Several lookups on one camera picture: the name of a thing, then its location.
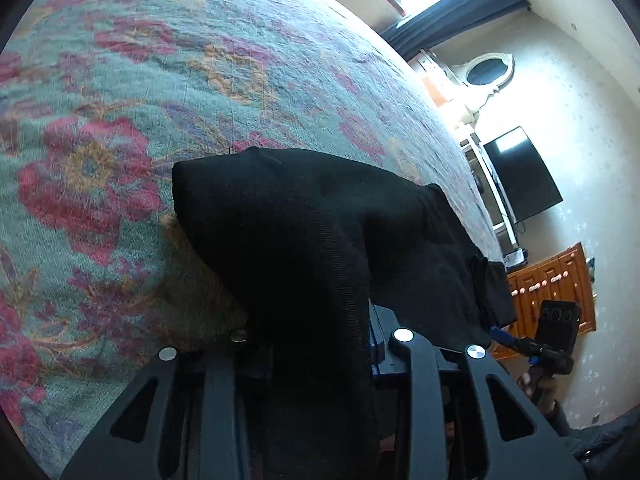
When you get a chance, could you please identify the black studded pants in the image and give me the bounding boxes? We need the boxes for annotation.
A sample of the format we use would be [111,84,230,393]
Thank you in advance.
[171,147,518,480]

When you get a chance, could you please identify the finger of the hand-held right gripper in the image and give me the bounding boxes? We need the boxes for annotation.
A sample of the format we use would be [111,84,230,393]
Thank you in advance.
[489,325,538,367]

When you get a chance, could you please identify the oval vanity mirror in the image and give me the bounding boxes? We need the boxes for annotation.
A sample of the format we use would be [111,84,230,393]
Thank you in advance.
[450,52,516,126]

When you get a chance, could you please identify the orange wooden cabinet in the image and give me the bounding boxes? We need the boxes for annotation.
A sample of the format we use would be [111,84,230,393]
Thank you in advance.
[492,241,598,362]

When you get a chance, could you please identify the white vanity dresser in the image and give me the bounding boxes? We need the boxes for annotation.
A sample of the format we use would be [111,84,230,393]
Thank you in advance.
[412,49,482,133]

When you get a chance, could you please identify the dark blue curtain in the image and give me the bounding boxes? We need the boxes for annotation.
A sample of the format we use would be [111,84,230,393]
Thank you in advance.
[379,0,532,62]

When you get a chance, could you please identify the floral bedspread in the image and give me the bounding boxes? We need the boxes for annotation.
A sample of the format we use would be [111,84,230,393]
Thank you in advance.
[0,0,506,476]

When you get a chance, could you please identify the person's right hand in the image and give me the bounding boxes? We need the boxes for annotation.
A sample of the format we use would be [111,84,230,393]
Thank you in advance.
[517,367,562,411]

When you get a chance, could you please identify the black flat television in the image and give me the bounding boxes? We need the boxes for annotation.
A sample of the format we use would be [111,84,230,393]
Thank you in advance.
[482,126,564,224]

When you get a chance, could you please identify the white television stand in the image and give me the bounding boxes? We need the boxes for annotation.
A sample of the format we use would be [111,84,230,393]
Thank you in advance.
[459,130,525,263]

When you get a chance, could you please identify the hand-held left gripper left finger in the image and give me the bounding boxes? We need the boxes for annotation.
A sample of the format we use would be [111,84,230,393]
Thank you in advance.
[60,329,253,480]

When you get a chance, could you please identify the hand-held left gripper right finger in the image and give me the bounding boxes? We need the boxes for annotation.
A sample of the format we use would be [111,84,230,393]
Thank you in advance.
[369,304,587,480]

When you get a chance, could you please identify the person's right forearm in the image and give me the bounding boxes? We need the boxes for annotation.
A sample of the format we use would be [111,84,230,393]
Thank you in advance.
[542,400,640,463]

